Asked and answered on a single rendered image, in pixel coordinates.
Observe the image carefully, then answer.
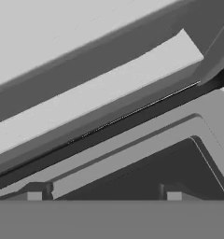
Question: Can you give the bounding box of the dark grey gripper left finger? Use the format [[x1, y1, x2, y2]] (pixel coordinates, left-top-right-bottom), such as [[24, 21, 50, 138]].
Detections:
[[0, 181, 55, 202]]

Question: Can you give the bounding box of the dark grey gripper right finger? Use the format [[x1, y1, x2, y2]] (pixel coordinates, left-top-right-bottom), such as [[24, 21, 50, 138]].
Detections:
[[158, 182, 211, 202]]

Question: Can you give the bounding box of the pale grey oven door handle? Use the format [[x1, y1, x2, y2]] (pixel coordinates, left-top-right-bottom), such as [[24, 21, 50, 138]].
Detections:
[[0, 28, 205, 159]]

